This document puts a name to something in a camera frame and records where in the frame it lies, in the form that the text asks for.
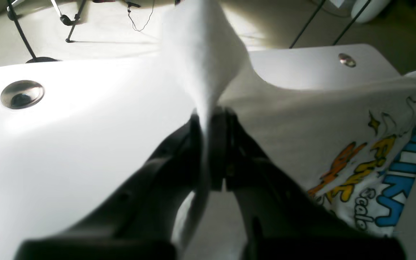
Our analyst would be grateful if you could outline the white printed T-shirt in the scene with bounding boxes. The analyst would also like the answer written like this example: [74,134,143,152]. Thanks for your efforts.
[162,0,416,260]

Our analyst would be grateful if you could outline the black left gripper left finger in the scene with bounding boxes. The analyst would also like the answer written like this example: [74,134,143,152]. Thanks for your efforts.
[15,114,201,260]

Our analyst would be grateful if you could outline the round black stand base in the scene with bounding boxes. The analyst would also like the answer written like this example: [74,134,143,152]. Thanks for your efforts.
[26,57,61,64]

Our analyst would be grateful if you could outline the left metal table grommet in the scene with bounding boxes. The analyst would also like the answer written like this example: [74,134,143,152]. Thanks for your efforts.
[338,53,357,68]

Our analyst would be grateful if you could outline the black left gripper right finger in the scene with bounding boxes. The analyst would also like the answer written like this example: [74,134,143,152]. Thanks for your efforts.
[208,107,406,260]

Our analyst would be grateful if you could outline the right metal table grommet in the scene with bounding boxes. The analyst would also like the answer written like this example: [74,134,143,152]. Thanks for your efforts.
[0,80,45,110]

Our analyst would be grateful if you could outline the metal table grommet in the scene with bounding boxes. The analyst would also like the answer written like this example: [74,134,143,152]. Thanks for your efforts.
[338,53,357,68]
[0,80,45,110]

